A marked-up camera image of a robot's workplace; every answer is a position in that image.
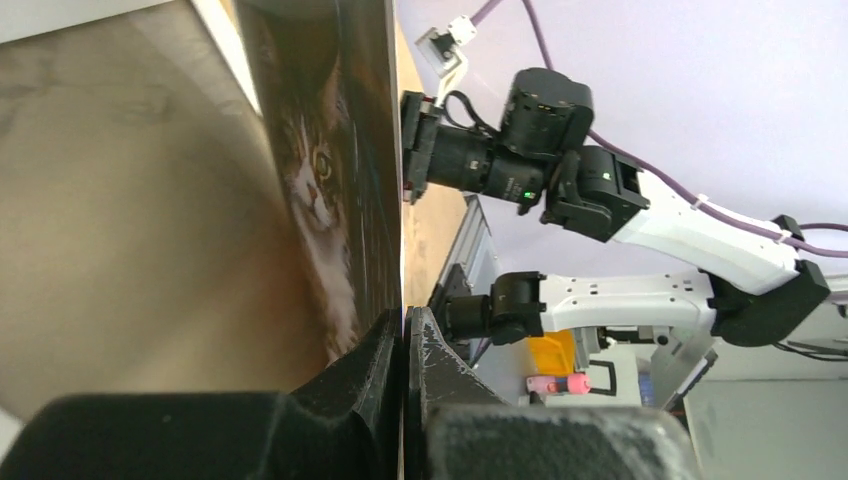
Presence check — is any pink marker in background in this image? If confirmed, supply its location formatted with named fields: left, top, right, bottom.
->
left=525, top=373, right=591, bottom=395

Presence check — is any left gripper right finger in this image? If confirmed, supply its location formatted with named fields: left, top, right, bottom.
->
left=404, top=307, right=703, bottom=479

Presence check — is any cat photo print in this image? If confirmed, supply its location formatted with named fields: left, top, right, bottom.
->
left=235, top=1, right=402, bottom=360

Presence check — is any yellow background object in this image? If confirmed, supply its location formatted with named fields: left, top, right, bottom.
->
left=526, top=330, right=576, bottom=377

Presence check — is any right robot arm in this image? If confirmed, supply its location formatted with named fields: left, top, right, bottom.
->
left=400, top=68, right=833, bottom=347

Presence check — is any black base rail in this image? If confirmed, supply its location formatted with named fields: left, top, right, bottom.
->
left=427, top=195, right=501, bottom=369

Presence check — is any white mat board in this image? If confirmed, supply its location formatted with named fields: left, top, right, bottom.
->
left=1, top=1, right=327, bottom=420

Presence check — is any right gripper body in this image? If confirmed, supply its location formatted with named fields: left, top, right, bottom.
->
left=400, top=67, right=594, bottom=213

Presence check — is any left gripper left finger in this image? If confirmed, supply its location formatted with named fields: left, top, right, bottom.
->
left=1, top=310, right=402, bottom=479

